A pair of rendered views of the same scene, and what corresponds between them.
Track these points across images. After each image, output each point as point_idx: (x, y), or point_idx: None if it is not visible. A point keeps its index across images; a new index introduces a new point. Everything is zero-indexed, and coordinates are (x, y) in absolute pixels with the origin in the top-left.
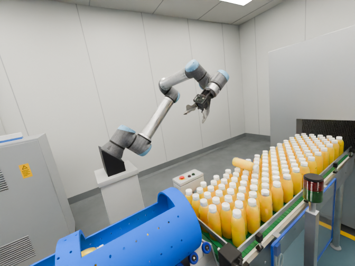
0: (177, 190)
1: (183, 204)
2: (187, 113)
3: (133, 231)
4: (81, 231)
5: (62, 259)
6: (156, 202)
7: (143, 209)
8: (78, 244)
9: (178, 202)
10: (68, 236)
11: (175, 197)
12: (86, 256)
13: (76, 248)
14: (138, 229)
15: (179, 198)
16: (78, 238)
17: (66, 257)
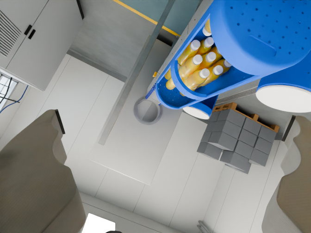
0: (253, 64)
1: (274, 71)
2: (56, 123)
3: (228, 89)
4: (179, 79)
5: (197, 99)
6: (209, 15)
7: (200, 29)
8: (197, 96)
9: (265, 73)
10: (181, 89)
11: (255, 71)
12: (208, 96)
13: (199, 97)
14: (231, 88)
15: (263, 70)
16: (192, 94)
17: (199, 98)
